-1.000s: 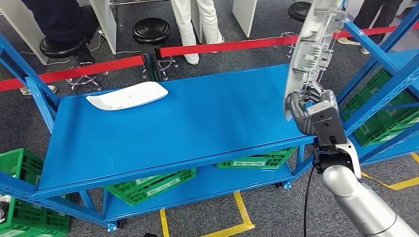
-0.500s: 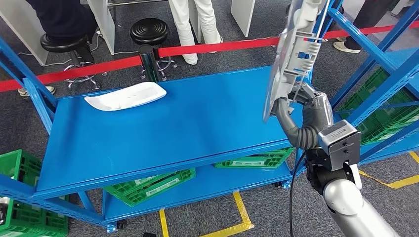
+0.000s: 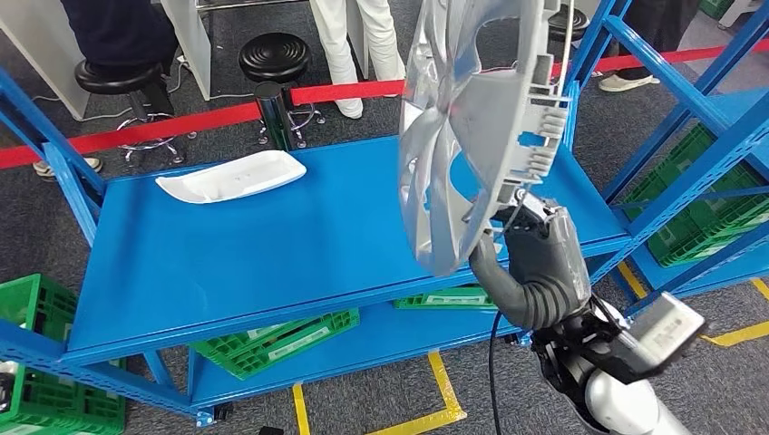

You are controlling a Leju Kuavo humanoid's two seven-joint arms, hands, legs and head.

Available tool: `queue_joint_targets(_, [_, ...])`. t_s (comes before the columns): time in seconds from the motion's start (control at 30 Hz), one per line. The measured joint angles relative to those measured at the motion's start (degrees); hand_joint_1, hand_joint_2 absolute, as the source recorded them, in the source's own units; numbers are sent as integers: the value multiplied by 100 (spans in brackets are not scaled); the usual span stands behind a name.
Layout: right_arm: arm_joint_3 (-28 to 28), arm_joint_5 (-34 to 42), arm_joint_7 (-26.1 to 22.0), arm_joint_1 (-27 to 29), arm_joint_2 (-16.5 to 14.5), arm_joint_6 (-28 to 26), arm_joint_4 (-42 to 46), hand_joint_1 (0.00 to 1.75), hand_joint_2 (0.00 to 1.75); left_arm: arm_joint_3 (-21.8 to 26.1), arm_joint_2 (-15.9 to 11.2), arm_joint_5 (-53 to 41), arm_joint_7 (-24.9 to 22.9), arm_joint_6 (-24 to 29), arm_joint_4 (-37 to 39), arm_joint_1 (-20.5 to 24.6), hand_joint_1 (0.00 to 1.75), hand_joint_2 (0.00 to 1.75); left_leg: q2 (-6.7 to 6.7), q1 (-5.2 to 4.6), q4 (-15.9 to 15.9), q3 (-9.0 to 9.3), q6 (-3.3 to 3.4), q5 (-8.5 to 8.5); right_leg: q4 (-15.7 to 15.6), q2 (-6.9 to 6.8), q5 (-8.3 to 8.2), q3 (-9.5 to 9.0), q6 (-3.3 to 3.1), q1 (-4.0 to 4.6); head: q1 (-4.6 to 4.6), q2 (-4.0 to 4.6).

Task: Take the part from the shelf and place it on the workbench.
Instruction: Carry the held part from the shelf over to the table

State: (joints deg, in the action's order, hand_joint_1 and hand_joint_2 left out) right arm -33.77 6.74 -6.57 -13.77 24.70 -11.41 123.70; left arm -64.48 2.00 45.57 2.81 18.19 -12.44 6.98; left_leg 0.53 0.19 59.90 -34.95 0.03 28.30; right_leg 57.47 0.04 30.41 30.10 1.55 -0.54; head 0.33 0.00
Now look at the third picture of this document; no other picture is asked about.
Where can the blue steel shelf rack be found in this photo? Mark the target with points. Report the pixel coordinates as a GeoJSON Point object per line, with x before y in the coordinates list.
{"type": "Point", "coordinates": [691, 279]}
{"type": "Point", "coordinates": [270, 252]}

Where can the silver plastic wheel hubcap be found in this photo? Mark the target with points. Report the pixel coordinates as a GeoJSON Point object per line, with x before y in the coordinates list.
{"type": "Point", "coordinates": [474, 120]}

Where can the white desk panel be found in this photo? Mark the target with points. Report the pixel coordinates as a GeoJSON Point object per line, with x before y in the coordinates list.
{"type": "Point", "coordinates": [189, 42]}
{"type": "Point", "coordinates": [42, 54]}

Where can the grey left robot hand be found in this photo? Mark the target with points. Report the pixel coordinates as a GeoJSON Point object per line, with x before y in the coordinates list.
{"type": "Point", "coordinates": [271, 431]}

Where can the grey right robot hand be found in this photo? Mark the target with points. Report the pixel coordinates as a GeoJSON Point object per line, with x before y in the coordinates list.
{"type": "Point", "coordinates": [544, 252]}

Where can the green open plastic crate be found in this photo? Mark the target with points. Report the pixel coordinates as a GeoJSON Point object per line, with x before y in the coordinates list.
{"type": "Point", "coordinates": [60, 384]}

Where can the red barrier belt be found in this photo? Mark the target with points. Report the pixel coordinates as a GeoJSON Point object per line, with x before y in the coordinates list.
{"type": "Point", "coordinates": [120, 137]}

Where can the white curved plastic part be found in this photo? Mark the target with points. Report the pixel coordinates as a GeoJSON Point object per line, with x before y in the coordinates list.
{"type": "Point", "coordinates": [231, 177]}

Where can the black barrier post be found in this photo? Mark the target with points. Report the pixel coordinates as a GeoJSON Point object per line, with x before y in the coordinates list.
{"type": "Point", "coordinates": [273, 114]}

